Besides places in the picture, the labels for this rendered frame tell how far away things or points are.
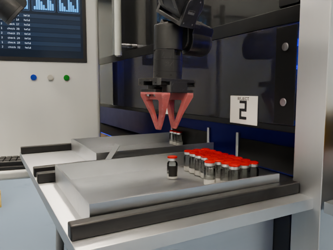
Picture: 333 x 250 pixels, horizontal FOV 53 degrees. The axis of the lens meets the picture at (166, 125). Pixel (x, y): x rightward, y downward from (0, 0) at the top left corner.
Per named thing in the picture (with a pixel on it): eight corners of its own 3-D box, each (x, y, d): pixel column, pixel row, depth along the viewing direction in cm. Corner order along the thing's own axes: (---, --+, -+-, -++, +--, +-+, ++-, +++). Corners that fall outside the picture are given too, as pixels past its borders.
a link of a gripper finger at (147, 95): (188, 129, 66) (189, 82, 66) (161, 132, 62) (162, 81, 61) (165, 127, 71) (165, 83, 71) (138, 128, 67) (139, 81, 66)
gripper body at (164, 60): (196, 89, 67) (197, 52, 67) (158, 88, 61) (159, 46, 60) (174, 89, 72) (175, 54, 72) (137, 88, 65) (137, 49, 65)
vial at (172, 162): (174, 176, 70) (174, 156, 69) (179, 178, 68) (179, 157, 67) (165, 177, 69) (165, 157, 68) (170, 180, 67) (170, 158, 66)
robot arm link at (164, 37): (148, 20, 65) (167, 15, 61) (174, 26, 70) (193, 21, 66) (147, 56, 66) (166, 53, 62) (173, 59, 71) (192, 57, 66)
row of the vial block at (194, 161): (190, 168, 76) (190, 149, 76) (242, 189, 61) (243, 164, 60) (182, 169, 75) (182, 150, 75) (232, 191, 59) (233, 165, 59)
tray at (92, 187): (198, 164, 82) (198, 150, 82) (278, 192, 59) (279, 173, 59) (55, 181, 66) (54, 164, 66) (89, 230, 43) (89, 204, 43)
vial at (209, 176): (210, 182, 65) (210, 158, 65) (217, 185, 63) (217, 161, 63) (201, 183, 64) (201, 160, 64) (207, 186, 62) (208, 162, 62)
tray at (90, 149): (169, 142, 117) (169, 132, 117) (213, 154, 94) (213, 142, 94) (71, 150, 101) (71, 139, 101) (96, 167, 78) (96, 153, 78)
